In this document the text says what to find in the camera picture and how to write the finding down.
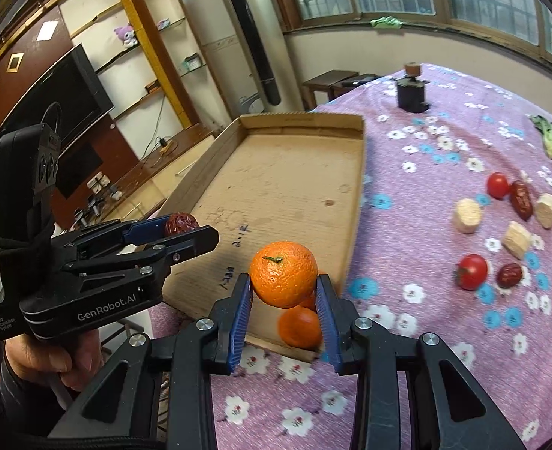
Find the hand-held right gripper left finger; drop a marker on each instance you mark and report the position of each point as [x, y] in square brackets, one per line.
[238, 323]

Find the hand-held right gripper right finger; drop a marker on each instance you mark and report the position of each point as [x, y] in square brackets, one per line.
[327, 328]

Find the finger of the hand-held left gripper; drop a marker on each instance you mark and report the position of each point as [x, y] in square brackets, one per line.
[144, 230]
[191, 243]

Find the wrinkled red date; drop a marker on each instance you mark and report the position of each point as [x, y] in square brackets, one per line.
[180, 224]

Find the orange tangerine with stem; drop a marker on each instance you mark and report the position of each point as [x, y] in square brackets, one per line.
[283, 274]

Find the shallow cardboard box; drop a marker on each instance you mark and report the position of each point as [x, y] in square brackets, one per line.
[280, 173]

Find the red cherry tomato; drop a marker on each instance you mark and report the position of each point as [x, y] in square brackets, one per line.
[472, 272]
[497, 185]

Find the small red date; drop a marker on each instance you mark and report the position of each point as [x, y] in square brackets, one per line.
[509, 275]

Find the beige bread chunk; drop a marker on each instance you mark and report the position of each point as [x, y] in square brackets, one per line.
[516, 240]
[547, 211]

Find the person's left forearm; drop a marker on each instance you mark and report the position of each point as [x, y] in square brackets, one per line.
[13, 412]

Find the person's left hand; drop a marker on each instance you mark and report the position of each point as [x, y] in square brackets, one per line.
[46, 358]

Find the black flat television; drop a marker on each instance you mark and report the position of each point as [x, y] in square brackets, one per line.
[46, 98]

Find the purple floral tablecloth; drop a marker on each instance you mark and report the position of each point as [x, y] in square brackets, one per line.
[421, 243]

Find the small dark shelf item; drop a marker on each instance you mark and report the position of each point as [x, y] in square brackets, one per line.
[152, 86]

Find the white green box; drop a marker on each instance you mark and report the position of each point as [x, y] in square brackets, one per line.
[194, 63]

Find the purple plush toy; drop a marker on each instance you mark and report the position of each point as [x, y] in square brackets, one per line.
[127, 36]

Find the small pastel toy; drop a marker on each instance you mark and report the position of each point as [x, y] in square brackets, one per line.
[164, 23]

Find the small wooden side table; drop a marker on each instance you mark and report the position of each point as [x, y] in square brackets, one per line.
[327, 79]

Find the tower air conditioner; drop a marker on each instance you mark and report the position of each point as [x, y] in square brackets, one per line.
[229, 33]

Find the large red date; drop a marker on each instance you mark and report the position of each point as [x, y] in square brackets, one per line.
[522, 201]

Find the black jar with cork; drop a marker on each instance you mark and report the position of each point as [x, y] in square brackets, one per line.
[411, 96]

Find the green leafy vegetable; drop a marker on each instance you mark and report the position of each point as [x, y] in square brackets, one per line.
[550, 138]

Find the green cloth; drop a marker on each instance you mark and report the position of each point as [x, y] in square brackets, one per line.
[386, 22]

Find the wooden wall shelf unit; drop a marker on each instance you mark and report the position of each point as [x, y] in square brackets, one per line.
[154, 56]

